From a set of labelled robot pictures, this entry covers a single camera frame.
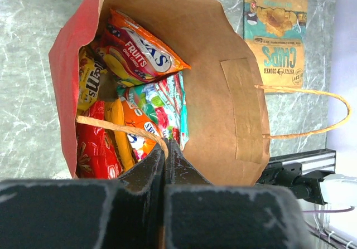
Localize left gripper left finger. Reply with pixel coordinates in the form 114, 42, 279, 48
1, 147, 165, 248

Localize yellow orange snack packet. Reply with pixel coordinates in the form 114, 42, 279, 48
104, 99, 135, 172

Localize teal mint candy bag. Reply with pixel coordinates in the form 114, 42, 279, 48
117, 71, 189, 150

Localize yellow M&Ms bag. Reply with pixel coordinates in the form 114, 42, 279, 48
77, 46, 107, 115

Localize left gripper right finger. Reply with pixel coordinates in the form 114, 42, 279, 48
164, 141, 312, 248

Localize red paper bag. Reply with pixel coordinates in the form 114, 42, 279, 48
49, 0, 352, 187

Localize red snack packet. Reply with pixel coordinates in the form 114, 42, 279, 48
75, 100, 123, 179

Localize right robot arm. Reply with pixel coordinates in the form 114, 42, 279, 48
257, 162, 356, 207

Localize orange Foxs fruits candy bag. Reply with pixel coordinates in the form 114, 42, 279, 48
95, 9, 191, 87

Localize aluminium rail frame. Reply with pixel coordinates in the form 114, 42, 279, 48
267, 149, 336, 174

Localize brown kettle chips bag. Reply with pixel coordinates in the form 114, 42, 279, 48
243, 0, 308, 89

